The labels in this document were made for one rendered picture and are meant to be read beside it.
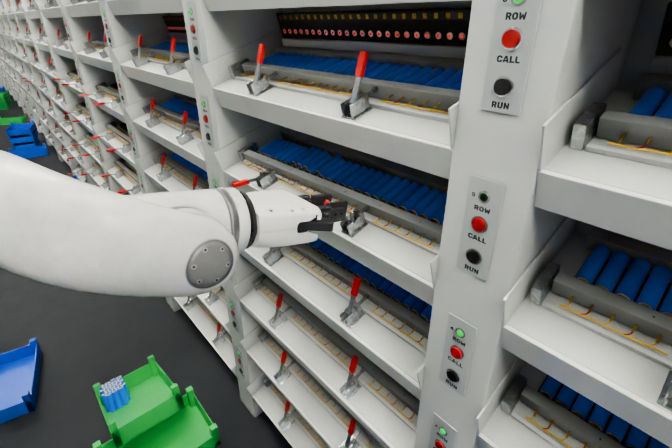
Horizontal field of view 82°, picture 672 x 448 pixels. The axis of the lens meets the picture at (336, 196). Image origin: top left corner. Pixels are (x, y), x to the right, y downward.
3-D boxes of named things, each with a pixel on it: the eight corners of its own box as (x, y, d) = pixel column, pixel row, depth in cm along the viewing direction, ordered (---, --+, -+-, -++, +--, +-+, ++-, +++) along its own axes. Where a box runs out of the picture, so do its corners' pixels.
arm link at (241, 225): (197, 240, 51) (218, 236, 53) (229, 269, 45) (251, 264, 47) (200, 179, 49) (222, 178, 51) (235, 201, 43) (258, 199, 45)
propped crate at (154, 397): (99, 405, 134) (92, 385, 132) (158, 372, 146) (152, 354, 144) (116, 449, 110) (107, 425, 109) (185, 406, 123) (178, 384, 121)
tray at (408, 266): (437, 309, 54) (431, 263, 49) (229, 185, 95) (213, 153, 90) (508, 226, 63) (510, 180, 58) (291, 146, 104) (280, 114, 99)
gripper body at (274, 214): (210, 233, 52) (278, 223, 60) (249, 265, 46) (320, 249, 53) (214, 180, 50) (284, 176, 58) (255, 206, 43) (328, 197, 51)
